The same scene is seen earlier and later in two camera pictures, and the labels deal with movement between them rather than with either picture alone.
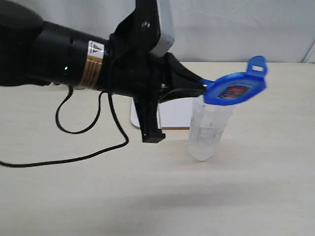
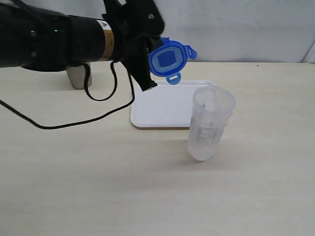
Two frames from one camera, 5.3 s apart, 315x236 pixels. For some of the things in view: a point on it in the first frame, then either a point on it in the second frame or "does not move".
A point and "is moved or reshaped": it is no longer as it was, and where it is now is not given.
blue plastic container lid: x=237 y=87 is moved or reshaped
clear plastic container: x=208 y=124 does not move
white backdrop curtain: x=282 y=31 does not move
